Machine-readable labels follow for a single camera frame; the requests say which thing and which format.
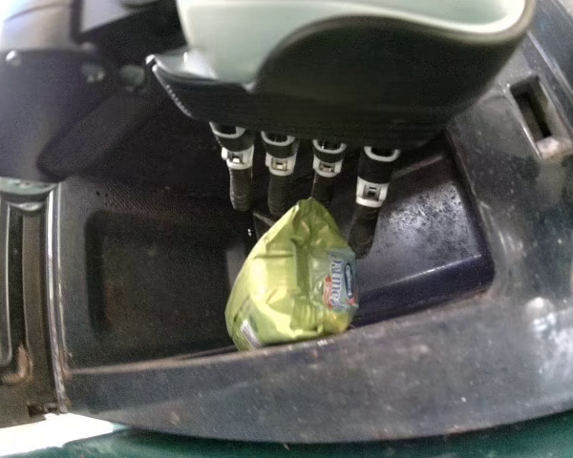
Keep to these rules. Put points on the black oven with glass door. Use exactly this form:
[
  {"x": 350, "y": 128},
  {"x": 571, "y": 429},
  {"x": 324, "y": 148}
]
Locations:
[{"x": 162, "y": 286}]

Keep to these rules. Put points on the yellow-green biscuit packet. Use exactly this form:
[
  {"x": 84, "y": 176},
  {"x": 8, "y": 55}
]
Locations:
[{"x": 286, "y": 281}]

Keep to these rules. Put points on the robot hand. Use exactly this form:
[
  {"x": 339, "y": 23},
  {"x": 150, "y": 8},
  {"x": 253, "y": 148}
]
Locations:
[{"x": 353, "y": 71}]

